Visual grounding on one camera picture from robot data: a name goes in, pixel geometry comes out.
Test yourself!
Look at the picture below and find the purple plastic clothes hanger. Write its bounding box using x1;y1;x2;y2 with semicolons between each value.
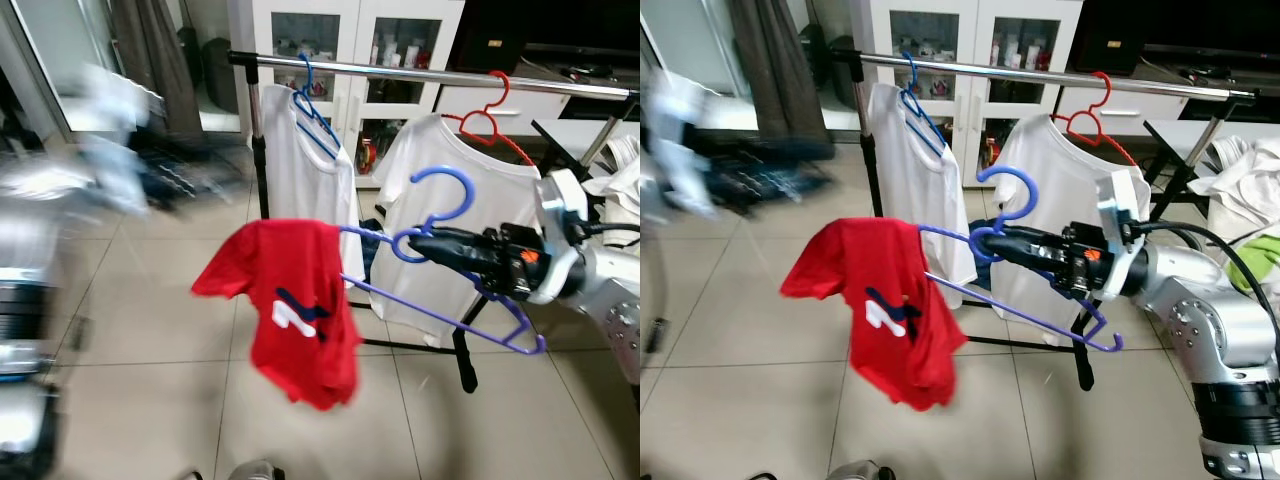
918;165;1126;354
335;165;549;358

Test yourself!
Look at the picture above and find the green cloth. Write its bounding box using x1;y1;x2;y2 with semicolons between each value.
1228;233;1280;293

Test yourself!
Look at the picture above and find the small red printed T-shirt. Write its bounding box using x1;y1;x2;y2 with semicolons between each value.
190;217;365;413
780;217;959;413

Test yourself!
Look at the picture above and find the dark grey curtain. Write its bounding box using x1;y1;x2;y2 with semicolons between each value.
108;0;208;151
728;0;831;151

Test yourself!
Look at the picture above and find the white drawer unit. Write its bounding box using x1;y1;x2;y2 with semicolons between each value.
432;80;641;136
1055;82;1233;126

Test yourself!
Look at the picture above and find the white clothes pile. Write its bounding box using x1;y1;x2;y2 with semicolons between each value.
1205;135;1280;263
583;133;641;229

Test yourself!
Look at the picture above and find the red plastic clothes hanger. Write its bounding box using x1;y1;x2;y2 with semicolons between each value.
1050;70;1141;169
440;70;538;169

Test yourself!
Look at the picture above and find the black folding table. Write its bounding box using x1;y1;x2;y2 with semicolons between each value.
1143;118;1280;216

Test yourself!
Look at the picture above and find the blue plastic clothes hanger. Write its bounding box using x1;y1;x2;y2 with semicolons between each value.
898;50;949;161
290;50;344;163

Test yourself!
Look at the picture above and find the grey robot foot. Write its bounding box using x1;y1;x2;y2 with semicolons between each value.
226;458;288;480
825;458;898;480

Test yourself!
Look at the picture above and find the pale blue white garment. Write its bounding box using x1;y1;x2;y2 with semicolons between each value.
645;68;723;221
78;62;153;219

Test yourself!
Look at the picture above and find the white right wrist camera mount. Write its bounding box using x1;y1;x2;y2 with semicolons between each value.
534;168;593;306
1095;167;1153;301

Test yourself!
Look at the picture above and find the white T-shirt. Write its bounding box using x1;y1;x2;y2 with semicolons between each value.
868;82;979;286
985;112;1151;349
256;84;367;293
375;112;549;349

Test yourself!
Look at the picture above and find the silver black clothes rack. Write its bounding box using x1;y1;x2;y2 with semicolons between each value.
228;50;641;396
845;48;1259;393

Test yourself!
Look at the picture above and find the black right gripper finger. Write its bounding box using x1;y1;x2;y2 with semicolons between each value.
984;250;1067;277
412;250;493;278
978;228;1064;252
408;228;492;254

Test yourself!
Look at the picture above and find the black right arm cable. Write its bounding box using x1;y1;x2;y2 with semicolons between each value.
1130;220;1280;336
578;220;641;246

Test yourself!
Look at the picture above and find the black television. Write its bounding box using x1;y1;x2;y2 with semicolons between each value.
1075;0;1280;79
455;0;641;79

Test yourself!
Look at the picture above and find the dark clothes pile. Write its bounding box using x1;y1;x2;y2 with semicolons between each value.
128;138;251;206
700;138;836;196

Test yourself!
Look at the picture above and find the white glass-door cabinet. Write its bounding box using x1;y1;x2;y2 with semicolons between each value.
228;0;469;189
850;0;1086;186

